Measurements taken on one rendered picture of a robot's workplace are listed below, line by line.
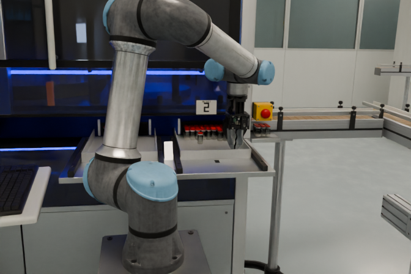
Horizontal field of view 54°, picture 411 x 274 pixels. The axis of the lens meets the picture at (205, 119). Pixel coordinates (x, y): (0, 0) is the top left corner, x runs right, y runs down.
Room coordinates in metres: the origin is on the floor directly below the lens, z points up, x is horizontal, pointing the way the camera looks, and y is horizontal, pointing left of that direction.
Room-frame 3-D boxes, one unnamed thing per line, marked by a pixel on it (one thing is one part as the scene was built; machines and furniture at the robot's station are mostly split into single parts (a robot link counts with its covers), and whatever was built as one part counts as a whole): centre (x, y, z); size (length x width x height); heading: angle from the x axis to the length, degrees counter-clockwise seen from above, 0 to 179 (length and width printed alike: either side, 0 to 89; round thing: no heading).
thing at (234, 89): (1.39, -0.11, 1.14); 0.08 x 0.08 x 0.05
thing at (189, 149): (1.55, -0.02, 0.90); 0.34 x 0.26 x 0.04; 8
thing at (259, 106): (1.71, -0.25, 0.99); 0.08 x 0.07 x 0.07; 8
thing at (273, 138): (1.75, -0.25, 0.87); 0.14 x 0.13 x 0.02; 8
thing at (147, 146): (1.50, 0.32, 0.90); 0.34 x 0.26 x 0.04; 8
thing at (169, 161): (1.33, 0.12, 0.91); 0.14 x 0.03 x 0.06; 9
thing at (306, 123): (1.89, -0.51, 0.92); 0.69 x 0.16 x 0.16; 98
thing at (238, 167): (1.46, 0.14, 0.87); 0.70 x 0.48 x 0.02; 98
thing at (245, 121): (1.39, -0.11, 1.06); 0.09 x 0.08 x 0.12; 9
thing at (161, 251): (0.88, 0.12, 0.84); 0.15 x 0.15 x 0.10
